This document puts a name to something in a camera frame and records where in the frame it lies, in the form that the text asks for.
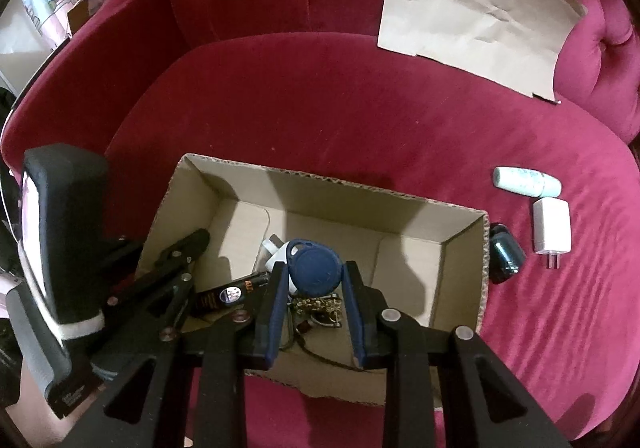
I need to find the light blue tube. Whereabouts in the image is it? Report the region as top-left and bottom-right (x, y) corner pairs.
(492, 166), (562, 199)

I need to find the black battery with label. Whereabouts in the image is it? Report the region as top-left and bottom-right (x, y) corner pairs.
(190, 272), (271, 319)

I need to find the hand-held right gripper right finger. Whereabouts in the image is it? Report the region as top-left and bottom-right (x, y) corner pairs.
(341, 260), (573, 448)

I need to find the small white charger plug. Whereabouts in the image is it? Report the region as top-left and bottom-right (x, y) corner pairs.
(261, 234), (297, 301)

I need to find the cardboard box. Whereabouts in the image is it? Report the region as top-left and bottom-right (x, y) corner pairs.
(136, 153), (492, 408)

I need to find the brown paper sheet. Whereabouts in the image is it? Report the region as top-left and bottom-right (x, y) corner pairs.
(377, 0), (588, 104)

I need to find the red velvet sofa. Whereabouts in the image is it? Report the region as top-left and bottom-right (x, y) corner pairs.
(0, 0), (640, 448)

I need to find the white charger block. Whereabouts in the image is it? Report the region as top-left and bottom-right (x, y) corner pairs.
(531, 198), (572, 271)

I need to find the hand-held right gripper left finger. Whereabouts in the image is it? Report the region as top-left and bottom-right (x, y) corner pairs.
(70, 262), (292, 448)

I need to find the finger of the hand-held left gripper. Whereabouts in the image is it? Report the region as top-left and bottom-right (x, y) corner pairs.
(102, 228), (211, 344)
(102, 237), (146, 261)

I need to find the brown labelled carton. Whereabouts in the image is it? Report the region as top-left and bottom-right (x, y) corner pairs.
(66, 0), (101, 36)

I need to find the key bunch with blue fob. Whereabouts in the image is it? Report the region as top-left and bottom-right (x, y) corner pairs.
(280, 239), (363, 371)

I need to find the dark round jar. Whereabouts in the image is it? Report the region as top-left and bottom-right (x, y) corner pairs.
(487, 222), (527, 285)

